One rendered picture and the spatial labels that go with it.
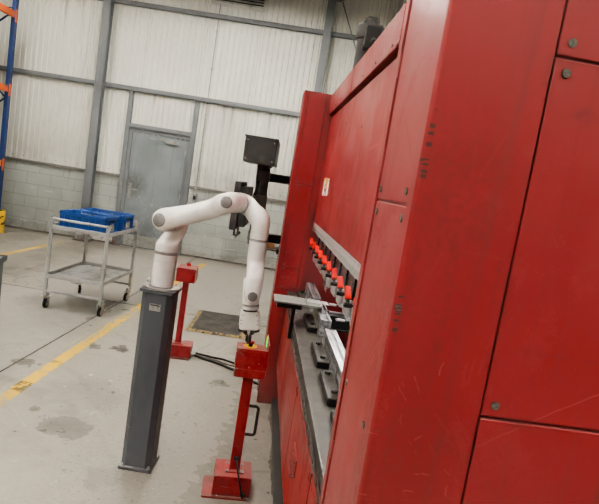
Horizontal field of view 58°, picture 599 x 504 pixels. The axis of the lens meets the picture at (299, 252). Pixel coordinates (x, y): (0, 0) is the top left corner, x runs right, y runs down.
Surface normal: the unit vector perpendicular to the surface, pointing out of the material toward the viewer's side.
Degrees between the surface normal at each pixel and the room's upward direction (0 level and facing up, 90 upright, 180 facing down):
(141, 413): 90
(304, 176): 90
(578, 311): 90
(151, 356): 90
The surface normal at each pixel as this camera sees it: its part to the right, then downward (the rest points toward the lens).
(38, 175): -0.04, 0.12
